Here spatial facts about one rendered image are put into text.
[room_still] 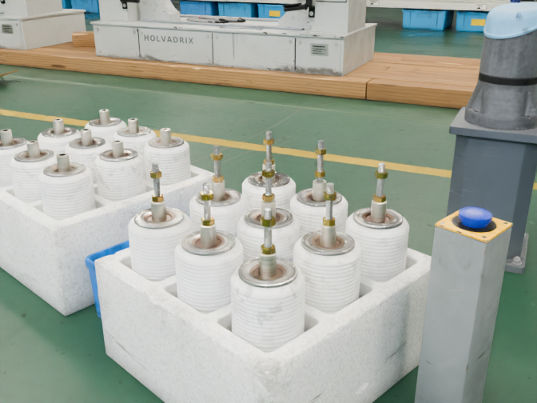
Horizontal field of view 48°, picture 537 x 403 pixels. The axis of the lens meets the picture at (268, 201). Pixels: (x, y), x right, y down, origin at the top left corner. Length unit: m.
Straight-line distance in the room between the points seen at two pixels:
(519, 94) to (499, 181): 0.18
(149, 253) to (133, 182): 0.33
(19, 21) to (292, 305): 3.36
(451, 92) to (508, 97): 1.45
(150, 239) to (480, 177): 0.72
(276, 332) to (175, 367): 0.19
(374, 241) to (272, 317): 0.22
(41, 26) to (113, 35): 0.67
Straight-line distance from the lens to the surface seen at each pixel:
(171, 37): 3.28
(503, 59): 1.29
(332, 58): 2.91
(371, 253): 0.91
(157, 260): 0.92
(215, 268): 0.82
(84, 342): 1.12
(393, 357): 0.96
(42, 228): 1.15
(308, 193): 1.01
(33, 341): 1.15
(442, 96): 2.74
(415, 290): 0.94
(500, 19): 1.29
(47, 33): 4.08
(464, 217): 0.78
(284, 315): 0.76
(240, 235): 0.91
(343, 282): 0.83
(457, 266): 0.79
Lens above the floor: 0.63
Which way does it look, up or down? 23 degrees down
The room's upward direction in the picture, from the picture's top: straight up
